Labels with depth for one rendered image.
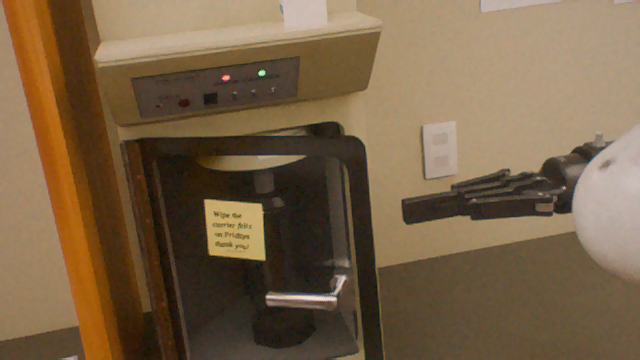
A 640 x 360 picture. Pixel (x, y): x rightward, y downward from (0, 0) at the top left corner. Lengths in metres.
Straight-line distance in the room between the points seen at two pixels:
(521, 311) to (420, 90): 0.46
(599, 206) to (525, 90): 0.99
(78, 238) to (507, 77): 0.95
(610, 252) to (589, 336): 0.72
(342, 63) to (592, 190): 0.40
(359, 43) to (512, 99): 0.74
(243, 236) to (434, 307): 0.55
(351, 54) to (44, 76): 0.34
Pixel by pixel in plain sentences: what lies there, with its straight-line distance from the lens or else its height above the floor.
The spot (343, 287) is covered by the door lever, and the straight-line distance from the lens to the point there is 0.92.
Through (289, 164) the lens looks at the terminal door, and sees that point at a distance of 0.88.
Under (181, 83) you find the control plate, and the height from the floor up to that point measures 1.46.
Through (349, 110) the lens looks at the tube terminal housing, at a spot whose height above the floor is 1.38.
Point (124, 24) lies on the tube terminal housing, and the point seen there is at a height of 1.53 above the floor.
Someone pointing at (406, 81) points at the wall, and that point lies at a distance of 1.48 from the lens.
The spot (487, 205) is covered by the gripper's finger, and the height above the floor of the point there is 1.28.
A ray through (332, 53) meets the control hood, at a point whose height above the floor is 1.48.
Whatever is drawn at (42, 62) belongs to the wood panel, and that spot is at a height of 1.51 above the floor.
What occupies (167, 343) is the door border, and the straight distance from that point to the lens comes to 1.07.
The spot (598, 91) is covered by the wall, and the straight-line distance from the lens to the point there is 1.67.
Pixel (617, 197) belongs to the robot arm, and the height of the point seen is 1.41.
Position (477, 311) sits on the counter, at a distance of 1.38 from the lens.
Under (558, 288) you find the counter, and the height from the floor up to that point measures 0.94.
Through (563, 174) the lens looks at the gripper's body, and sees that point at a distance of 0.98.
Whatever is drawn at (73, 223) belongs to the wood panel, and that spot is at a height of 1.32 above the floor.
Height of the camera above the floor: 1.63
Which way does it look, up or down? 19 degrees down
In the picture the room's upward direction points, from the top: 6 degrees counter-clockwise
